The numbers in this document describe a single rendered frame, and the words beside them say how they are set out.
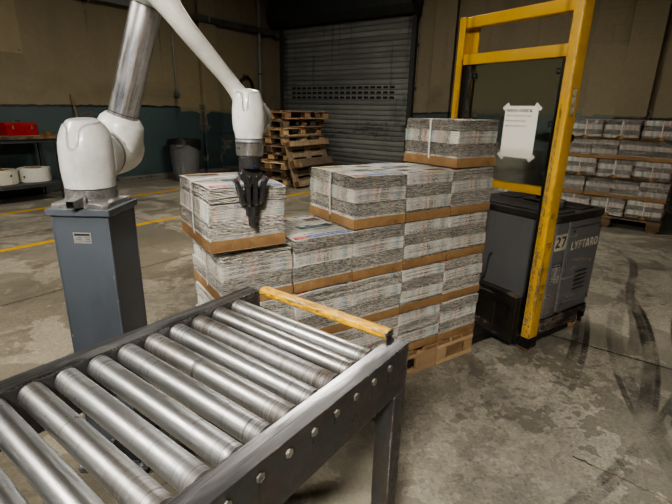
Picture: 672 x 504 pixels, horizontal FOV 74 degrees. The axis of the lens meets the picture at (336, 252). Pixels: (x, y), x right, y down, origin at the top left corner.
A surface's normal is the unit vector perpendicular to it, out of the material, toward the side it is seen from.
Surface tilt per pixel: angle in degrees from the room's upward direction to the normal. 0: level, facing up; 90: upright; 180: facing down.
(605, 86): 90
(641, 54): 90
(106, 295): 90
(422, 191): 90
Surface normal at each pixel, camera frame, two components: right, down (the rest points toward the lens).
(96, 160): 0.68, 0.21
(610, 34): -0.60, 0.22
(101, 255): -0.01, 0.30
